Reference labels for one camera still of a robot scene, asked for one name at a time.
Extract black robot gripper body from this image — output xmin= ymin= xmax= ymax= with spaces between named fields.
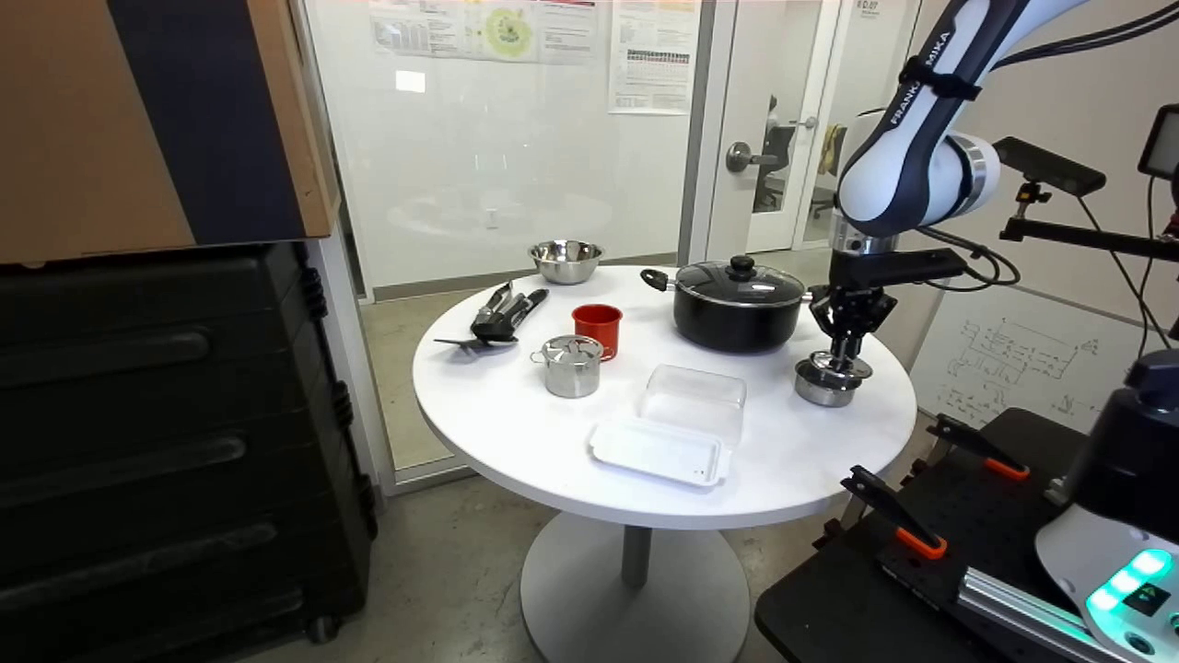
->
xmin=809 ymin=250 xmax=965 ymax=336

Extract small steel pot lid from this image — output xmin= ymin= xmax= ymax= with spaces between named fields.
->
xmin=799 ymin=351 xmax=872 ymax=382

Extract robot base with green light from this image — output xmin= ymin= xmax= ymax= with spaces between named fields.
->
xmin=1035 ymin=503 xmax=1179 ymax=663

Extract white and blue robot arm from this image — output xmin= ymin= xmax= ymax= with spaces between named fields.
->
xmin=814 ymin=0 xmax=1084 ymax=368

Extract small steel pot right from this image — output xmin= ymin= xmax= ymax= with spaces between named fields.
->
xmin=794 ymin=364 xmax=858 ymax=409

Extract small steel pot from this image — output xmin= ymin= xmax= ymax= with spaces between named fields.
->
xmin=794 ymin=364 xmax=858 ymax=409
xmin=535 ymin=336 xmax=604 ymax=399

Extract black glass pot lid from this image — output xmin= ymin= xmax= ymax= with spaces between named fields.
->
xmin=673 ymin=254 xmax=804 ymax=309

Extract large black pot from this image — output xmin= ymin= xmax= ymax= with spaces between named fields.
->
xmin=640 ymin=266 xmax=814 ymax=355

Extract white container lid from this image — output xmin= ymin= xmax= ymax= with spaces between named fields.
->
xmin=584 ymin=421 xmax=728 ymax=490

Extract small steel pot left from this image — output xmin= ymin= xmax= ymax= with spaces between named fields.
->
xmin=535 ymin=336 xmax=604 ymax=399

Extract black orange clamp far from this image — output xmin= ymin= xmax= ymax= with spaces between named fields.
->
xmin=927 ymin=412 xmax=1031 ymax=482

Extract black orange clamp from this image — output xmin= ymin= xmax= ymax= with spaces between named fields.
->
xmin=927 ymin=412 xmax=1031 ymax=482
xmin=845 ymin=463 xmax=949 ymax=562

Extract clear plastic container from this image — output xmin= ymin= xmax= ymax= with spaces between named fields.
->
xmin=637 ymin=364 xmax=749 ymax=444

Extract black orange clamp near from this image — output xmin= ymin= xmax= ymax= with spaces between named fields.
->
xmin=845 ymin=463 xmax=949 ymax=562

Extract red plastic cup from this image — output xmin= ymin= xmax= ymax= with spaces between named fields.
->
xmin=571 ymin=301 xmax=621 ymax=357

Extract black side table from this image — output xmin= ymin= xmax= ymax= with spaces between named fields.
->
xmin=755 ymin=409 xmax=1084 ymax=663

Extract white round table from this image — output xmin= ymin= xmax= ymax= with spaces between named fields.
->
xmin=414 ymin=266 xmax=916 ymax=663

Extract steel bowl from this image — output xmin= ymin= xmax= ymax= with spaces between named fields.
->
xmin=532 ymin=239 xmax=599 ymax=287

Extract black kitchen utensils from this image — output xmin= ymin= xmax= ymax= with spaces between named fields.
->
xmin=458 ymin=283 xmax=549 ymax=357

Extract black equipment case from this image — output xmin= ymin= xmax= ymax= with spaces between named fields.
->
xmin=0 ymin=245 xmax=377 ymax=663

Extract brown and blue board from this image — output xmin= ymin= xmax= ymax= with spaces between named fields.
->
xmin=0 ymin=0 xmax=340 ymax=266

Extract whiteboard leaning on wall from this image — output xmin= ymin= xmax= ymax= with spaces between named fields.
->
xmin=911 ymin=287 xmax=1160 ymax=432

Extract door handle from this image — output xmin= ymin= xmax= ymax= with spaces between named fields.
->
xmin=724 ymin=139 xmax=789 ymax=172

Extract black camera on stand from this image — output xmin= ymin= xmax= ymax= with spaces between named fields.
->
xmin=993 ymin=136 xmax=1105 ymax=194

